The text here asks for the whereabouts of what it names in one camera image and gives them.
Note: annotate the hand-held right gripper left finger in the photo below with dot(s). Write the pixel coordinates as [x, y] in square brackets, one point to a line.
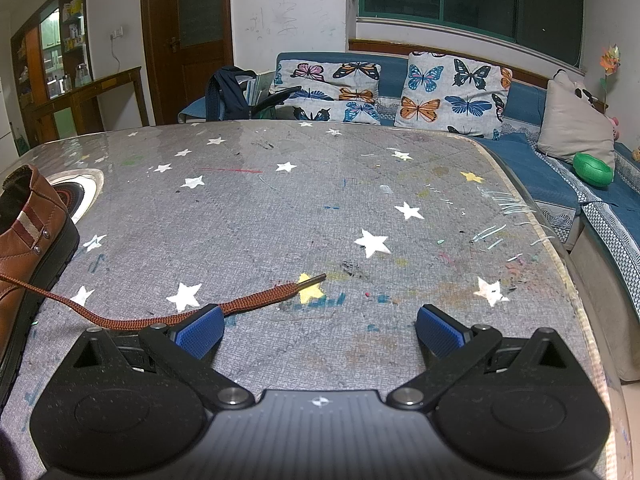
[202, 335]

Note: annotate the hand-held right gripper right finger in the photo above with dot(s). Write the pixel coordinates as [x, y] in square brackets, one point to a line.
[440, 332]

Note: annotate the brown shoelace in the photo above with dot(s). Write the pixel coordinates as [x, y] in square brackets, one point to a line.
[262, 297]

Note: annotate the brown leather shoe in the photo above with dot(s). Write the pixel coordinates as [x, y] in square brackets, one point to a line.
[30, 260]

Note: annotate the grey star print tablecloth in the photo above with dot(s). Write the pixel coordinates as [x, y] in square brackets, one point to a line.
[300, 210]

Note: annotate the blue sofa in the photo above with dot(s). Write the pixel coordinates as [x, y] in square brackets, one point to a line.
[530, 170]

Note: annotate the green plastic bowl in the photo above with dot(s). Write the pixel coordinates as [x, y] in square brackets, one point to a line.
[592, 170]

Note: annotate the square butterfly print cushion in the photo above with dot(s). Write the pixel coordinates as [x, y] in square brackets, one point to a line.
[450, 95]

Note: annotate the dark blue backpack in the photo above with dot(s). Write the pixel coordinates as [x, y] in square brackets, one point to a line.
[232, 92]

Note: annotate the plain beige pillow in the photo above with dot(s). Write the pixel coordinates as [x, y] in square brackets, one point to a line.
[575, 120]

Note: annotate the stack of books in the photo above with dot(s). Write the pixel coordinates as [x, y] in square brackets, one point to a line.
[261, 87]

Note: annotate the wide butterfly print cushion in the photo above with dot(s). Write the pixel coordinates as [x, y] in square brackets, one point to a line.
[325, 92]

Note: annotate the pink plush toy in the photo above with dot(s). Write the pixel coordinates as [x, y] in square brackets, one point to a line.
[614, 127]

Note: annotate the wooden console table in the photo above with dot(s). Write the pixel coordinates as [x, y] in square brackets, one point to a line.
[100, 82]

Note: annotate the brown wooden door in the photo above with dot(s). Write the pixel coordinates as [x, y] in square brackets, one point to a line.
[160, 60]

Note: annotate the panda plush toy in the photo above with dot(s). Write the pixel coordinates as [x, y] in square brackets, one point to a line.
[585, 95]

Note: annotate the wooden display cabinet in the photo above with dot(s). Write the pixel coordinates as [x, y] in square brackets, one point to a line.
[32, 60]

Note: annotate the colourful paper pinwheel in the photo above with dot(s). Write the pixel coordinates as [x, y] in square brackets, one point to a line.
[611, 57]

